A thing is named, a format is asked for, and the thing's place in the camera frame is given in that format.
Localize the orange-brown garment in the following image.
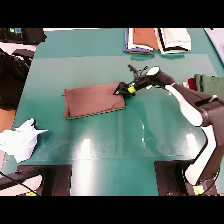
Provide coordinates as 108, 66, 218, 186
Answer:
132, 27, 160, 51

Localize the red-brown shirt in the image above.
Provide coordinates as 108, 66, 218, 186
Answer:
62, 82, 128, 120

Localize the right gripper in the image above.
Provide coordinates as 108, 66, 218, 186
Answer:
112, 81, 139, 98

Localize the green garment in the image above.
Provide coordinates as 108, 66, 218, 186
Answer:
194, 73, 224, 101

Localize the white garment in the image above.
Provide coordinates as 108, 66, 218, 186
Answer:
0, 117, 49, 164
159, 27, 193, 52

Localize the red garment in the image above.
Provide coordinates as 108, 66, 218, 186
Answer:
187, 77, 198, 92

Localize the black cable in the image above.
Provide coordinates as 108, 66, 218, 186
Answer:
0, 170, 33, 196

